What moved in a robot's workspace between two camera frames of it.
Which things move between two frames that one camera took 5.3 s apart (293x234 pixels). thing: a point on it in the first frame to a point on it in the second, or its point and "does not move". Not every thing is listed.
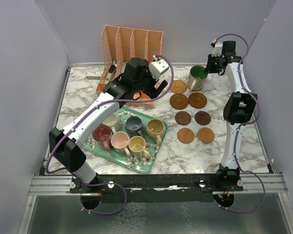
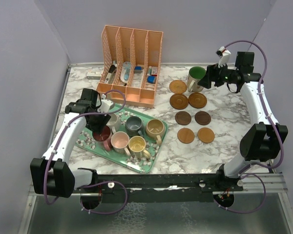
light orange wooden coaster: x=185 y=135 does not move
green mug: x=196 y=77 does not move
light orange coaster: x=205 y=135 does not move
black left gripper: x=152 y=91 to x=98 y=127
